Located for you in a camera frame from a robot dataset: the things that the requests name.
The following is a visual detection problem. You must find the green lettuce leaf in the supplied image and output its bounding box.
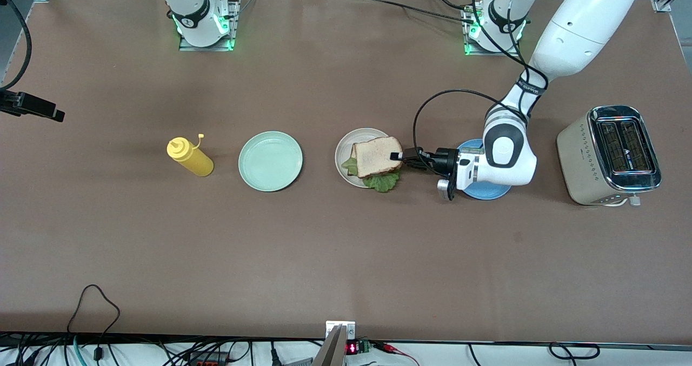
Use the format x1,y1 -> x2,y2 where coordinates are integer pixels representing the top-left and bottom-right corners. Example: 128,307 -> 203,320
341,157 -> 402,194

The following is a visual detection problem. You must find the beige plate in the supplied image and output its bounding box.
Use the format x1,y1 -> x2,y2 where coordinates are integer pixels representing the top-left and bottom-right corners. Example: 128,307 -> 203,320
334,128 -> 400,189

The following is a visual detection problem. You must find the beige chrome toaster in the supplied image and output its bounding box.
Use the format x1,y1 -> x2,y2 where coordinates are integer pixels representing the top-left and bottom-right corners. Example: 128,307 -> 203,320
556,105 -> 663,208

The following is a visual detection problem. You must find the yellow mustard squeeze bottle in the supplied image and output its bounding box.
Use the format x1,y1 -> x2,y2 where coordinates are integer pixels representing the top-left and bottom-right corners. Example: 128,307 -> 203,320
165,133 -> 215,178

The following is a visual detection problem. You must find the thin black looped cable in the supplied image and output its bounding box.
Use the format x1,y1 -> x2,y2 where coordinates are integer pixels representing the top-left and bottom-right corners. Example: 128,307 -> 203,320
66,283 -> 121,362

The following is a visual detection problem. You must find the grey camera pole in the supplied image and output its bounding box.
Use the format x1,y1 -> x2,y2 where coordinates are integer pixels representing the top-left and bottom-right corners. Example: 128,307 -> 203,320
311,325 -> 347,366

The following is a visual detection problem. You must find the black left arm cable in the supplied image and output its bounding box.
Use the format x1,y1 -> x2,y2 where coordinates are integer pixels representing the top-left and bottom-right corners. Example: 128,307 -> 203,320
412,0 -> 550,172

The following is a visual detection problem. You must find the silver mounting bracket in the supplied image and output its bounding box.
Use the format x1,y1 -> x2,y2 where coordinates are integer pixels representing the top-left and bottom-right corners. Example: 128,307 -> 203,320
325,321 -> 356,340

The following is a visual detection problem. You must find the green plate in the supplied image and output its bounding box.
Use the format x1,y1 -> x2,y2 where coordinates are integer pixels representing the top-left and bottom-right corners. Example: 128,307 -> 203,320
238,131 -> 304,192

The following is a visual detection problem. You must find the red clip lead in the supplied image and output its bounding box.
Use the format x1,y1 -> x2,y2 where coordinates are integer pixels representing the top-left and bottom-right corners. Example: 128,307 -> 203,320
377,342 -> 420,365

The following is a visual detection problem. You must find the black coiled cable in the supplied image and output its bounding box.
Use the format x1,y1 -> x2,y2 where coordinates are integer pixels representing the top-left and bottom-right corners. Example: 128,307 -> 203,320
548,342 -> 601,361

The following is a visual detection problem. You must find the brown bread slice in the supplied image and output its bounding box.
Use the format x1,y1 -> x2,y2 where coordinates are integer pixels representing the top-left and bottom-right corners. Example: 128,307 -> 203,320
352,135 -> 404,179

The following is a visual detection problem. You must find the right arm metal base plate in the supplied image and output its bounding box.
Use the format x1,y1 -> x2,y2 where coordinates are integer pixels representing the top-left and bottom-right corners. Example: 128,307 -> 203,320
178,0 -> 242,52

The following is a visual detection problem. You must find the blue plate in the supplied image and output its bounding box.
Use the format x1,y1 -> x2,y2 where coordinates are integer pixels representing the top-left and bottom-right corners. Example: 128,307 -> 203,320
457,138 -> 513,201

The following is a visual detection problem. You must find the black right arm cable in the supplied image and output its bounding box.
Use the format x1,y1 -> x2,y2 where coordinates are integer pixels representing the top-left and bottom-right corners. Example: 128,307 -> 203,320
0,0 -> 33,92

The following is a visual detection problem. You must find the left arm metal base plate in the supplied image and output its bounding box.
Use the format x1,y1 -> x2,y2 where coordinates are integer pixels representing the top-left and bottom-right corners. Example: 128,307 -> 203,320
463,4 -> 523,57

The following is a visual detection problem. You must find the black cable to arm base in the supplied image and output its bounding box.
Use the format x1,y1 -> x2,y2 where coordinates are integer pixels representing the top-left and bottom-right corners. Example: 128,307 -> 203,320
350,0 -> 480,25

